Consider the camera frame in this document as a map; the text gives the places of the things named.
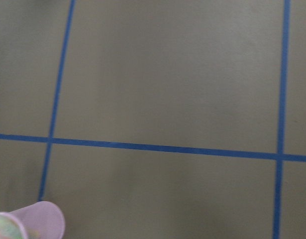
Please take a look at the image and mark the pink mesh pen holder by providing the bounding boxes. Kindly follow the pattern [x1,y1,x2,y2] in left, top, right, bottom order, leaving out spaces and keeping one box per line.
[0,201,66,239]

